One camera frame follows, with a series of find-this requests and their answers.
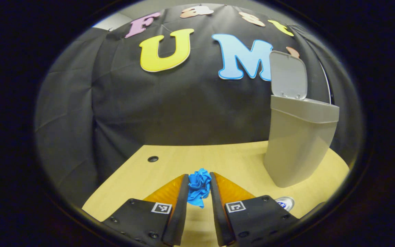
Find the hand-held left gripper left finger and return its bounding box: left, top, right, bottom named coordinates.
left=102, top=174, right=189, bottom=247

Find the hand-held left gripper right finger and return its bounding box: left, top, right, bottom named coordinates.
left=210, top=172, right=301, bottom=247

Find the blue paper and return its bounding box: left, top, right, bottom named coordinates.
left=187, top=168, right=212, bottom=209

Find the blue pop can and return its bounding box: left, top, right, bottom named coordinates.
left=275, top=196, right=295, bottom=211

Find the white desktop garbage bin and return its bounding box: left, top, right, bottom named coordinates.
left=263, top=50, right=340, bottom=188

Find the light wooden desktop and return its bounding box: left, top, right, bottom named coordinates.
left=82, top=141, right=350, bottom=247

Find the black backdrop cloth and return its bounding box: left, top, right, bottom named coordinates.
left=35, top=3, right=364, bottom=208

